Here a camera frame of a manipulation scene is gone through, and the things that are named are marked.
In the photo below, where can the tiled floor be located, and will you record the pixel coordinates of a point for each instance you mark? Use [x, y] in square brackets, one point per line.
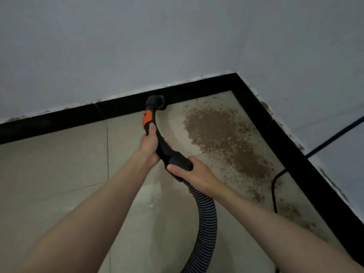
[57, 173]

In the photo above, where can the person's right hand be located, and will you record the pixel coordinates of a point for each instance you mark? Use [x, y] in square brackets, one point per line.
[196, 176]

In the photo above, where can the brown sawdust dirt patch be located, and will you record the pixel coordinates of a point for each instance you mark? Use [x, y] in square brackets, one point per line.
[227, 133]

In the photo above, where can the person's right forearm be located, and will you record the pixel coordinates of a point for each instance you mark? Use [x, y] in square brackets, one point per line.
[290, 236]

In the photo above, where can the person's left forearm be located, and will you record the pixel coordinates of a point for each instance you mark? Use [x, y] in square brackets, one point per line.
[85, 224]

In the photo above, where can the person's left hand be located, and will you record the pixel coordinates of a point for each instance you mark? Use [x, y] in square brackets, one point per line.
[149, 146]

